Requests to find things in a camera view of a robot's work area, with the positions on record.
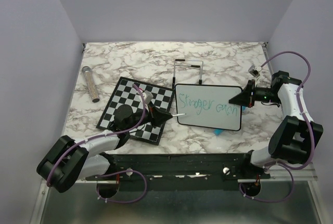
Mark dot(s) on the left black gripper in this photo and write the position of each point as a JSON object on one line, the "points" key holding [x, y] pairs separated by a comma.
{"points": [[158, 117]]}

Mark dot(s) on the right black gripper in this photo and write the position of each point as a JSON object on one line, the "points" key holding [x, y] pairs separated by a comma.
{"points": [[243, 98]]}

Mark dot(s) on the white green marker pen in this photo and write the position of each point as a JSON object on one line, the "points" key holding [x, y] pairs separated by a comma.
{"points": [[178, 115]]}

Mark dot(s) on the black framed whiteboard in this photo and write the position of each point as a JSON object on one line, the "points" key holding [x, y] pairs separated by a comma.
{"points": [[207, 106]]}

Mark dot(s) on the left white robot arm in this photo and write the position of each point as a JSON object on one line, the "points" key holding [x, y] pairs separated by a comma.
{"points": [[69, 159]]}

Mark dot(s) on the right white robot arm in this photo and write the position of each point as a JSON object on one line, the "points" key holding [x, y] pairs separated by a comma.
{"points": [[293, 142]]}

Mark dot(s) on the black and white chessboard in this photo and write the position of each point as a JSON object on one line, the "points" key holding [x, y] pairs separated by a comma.
{"points": [[124, 93]]}

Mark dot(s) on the blue cylindrical tube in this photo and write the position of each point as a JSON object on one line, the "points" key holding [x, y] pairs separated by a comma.
{"points": [[218, 131]]}

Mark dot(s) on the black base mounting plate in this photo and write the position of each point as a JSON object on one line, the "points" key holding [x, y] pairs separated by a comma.
{"points": [[160, 163]]}

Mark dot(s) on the glittery silver tube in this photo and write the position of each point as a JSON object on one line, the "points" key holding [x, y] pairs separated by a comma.
{"points": [[91, 86]]}

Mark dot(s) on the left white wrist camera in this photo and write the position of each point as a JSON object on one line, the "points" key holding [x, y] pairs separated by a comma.
{"points": [[148, 96]]}

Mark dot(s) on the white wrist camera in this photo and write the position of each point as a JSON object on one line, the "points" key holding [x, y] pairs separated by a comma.
{"points": [[255, 71], [148, 96]]}

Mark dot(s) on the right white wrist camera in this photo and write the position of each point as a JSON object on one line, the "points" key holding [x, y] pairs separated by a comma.
{"points": [[255, 71]]}

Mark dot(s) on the wire whiteboard stand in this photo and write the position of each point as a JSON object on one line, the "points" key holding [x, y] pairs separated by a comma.
{"points": [[187, 65]]}

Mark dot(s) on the aluminium frame rail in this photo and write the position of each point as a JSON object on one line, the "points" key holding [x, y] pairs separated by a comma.
{"points": [[276, 173]]}

